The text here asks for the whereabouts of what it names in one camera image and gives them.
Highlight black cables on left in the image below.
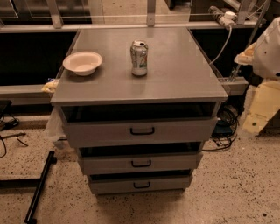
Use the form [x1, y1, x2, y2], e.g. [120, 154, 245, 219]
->
[0, 100, 30, 159]

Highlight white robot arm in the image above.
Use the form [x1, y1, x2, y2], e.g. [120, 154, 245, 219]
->
[234, 17, 280, 135]

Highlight black cable bundle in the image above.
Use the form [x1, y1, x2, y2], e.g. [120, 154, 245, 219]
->
[202, 105, 240, 152]

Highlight metal frame rail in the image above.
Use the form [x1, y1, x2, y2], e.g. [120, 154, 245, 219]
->
[0, 19, 267, 107]

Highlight white power cable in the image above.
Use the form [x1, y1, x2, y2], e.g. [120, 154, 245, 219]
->
[208, 25, 234, 66]

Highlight white bowl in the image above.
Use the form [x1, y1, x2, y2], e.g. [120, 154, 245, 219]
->
[63, 52, 102, 76]

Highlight clear plastic bag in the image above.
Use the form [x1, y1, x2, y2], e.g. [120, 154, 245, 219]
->
[45, 108, 77, 162]

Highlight grey top drawer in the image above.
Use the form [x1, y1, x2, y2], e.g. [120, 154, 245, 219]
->
[62, 102, 217, 148]

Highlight grey bottom drawer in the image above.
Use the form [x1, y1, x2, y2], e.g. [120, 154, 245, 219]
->
[87, 170, 193, 194]

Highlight black floor stand bar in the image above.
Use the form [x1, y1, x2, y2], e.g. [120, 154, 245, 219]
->
[24, 150, 57, 224]

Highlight grey middle drawer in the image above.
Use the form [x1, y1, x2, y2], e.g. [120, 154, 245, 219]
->
[78, 142, 202, 175]

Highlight grey drawer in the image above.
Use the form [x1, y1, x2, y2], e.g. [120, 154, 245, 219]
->
[78, 142, 202, 175]
[62, 102, 217, 148]
[87, 170, 193, 194]

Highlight silver soda can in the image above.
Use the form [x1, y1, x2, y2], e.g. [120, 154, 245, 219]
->
[130, 40, 148, 76]

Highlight white power strip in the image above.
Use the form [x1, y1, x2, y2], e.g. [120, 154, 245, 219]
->
[208, 6, 236, 29]

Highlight grey drawer cabinet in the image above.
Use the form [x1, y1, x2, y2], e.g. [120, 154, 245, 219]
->
[50, 27, 229, 196]

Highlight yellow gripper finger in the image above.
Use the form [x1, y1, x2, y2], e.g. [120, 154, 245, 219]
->
[242, 80, 280, 135]
[234, 43, 256, 66]

